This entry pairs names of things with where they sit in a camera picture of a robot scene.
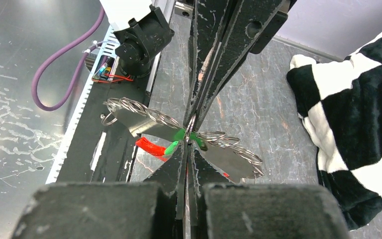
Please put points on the metal key holder red handle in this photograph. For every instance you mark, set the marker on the metal key holder red handle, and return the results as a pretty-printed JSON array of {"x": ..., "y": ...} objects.
[{"x": 219, "y": 149}]

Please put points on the small green object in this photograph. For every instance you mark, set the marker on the small green object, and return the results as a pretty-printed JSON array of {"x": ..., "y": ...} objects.
[{"x": 179, "y": 136}]

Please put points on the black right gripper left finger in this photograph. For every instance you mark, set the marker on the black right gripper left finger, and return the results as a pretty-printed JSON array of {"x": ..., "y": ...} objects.
[{"x": 152, "y": 209}]

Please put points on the black white checkered pillow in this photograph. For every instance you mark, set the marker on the black white checkered pillow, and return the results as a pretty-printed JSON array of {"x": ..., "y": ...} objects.
[{"x": 340, "y": 106}]

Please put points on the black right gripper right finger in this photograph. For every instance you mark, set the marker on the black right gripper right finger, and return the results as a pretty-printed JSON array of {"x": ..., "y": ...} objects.
[{"x": 222, "y": 210}]

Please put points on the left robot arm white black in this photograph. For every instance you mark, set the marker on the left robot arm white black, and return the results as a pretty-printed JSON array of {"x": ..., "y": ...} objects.
[{"x": 142, "y": 31}]

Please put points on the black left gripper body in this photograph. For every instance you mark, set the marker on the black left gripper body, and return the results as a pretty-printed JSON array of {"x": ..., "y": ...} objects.
[{"x": 185, "y": 9}]

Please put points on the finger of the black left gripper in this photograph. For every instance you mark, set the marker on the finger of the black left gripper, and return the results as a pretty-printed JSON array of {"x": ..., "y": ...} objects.
[
  {"x": 242, "y": 26},
  {"x": 206, "y": 27}
]

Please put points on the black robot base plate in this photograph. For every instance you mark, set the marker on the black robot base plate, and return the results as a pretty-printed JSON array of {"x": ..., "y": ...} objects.
[{"x": 101, "y": 153}]

